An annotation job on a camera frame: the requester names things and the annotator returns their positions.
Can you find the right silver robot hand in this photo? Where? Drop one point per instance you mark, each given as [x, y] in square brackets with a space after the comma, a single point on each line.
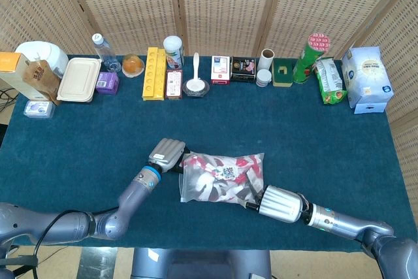
[281, 204]

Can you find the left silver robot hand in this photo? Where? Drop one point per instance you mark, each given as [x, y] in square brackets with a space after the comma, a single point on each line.
[166, 153]

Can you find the frosted plastic zip bag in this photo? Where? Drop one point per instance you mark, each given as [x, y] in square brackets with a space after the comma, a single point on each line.
[184, 174]

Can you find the red white patterned garment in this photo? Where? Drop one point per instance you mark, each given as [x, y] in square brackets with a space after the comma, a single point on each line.
[209, 187]

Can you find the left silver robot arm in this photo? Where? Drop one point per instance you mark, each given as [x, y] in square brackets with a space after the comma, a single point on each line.
[137, 194]

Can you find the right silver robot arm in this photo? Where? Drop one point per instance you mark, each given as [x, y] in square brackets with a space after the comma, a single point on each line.
[343, 223]

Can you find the green snack bag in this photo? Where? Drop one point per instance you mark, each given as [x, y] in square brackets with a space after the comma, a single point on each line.
[330, 79]

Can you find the white blue flour bag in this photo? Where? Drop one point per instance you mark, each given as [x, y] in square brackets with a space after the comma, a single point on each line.
[365, 76]

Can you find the dark red small carton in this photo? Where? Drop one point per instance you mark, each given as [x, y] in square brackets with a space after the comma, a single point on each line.
[173, 83]

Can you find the patterned ceramic bowl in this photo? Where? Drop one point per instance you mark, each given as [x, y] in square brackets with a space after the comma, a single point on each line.
[204, 91]

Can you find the yellow plastic egg tray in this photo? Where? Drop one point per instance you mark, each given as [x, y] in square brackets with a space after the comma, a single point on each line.
[153, 73]

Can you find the blue table cloth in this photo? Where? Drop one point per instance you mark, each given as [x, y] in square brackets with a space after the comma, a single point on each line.
[294, 122]

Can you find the purple carton box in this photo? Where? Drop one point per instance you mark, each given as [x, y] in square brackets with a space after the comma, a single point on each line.
[107, 83]

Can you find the orange jelly cup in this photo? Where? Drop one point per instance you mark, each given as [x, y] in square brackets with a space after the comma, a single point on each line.
[133, 65]

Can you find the white plastic spoon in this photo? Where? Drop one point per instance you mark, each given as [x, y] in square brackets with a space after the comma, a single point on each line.
[196, 63]

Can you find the red and white box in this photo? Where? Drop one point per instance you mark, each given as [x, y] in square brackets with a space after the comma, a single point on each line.
[220, 70]

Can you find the white canister with green label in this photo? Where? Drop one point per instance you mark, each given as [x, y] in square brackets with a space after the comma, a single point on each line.
[173, 52]

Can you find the grey robot torso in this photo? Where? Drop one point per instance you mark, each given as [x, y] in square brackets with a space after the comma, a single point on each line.
[196, 264]

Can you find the black printed box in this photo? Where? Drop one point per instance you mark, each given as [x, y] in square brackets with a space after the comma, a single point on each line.
[243, 70]

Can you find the beige lidded food container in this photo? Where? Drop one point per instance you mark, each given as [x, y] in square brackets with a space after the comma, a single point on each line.
[78, 79]

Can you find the clear plastic water bottle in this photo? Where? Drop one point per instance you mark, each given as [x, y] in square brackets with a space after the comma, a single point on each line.
[106, 53]

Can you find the small white jar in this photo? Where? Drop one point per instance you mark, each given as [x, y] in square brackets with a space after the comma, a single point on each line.
[263, 78]

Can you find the green and yellow sponge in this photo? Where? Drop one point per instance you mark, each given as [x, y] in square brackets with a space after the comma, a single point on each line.
[282, 73]

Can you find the white cardboard box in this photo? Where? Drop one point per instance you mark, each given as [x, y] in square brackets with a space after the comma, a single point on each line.
[370, 108]

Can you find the clear plastic wipes box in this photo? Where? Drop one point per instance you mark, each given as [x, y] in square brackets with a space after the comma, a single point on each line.
[38, 109]

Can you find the white paper roll tube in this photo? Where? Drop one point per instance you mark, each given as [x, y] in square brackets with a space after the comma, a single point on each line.
[266, 60]

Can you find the brown paper pouch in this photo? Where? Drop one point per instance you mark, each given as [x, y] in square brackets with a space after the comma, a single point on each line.
[40, 79]

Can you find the green chips can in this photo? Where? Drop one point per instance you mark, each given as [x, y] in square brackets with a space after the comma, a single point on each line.
[308, 60]

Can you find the white kitchen appliance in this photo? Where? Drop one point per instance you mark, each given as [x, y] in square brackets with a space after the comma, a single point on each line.
[45, 53]

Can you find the orange and beige carton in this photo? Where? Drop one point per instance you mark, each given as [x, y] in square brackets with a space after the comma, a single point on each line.
[13, 76]

